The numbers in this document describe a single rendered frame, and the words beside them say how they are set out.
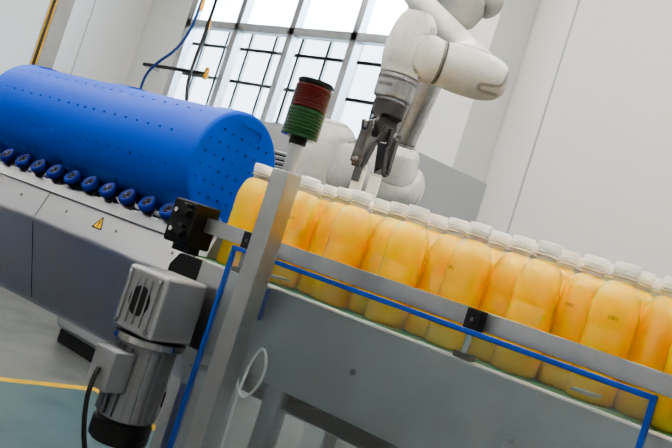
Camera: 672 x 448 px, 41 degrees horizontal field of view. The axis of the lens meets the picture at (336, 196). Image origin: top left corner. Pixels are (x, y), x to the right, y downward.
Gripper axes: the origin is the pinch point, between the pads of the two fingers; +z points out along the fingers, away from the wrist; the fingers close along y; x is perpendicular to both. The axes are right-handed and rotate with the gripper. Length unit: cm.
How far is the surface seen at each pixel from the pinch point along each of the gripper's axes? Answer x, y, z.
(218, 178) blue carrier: -27.9, 16.4, 7.9
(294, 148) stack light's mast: 20, 49, 1
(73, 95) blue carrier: -78, 25, -2
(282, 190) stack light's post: 21, 50, 8
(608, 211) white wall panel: -46, -257, -40
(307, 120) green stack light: 22, 50, -4
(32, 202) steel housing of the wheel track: -80, 25, 27
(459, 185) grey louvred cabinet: -75, -166, -25
